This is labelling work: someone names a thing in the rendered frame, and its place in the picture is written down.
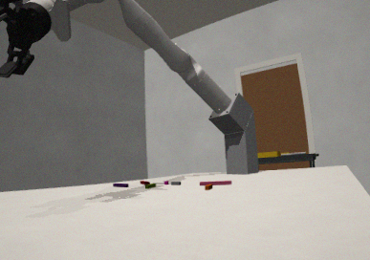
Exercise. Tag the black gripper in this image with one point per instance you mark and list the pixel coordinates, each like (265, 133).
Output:
(22, 33)

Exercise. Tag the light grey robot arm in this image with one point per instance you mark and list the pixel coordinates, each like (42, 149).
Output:
(149, 31)

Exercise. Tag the lime green rod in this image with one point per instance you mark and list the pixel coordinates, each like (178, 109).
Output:
(150, 185)

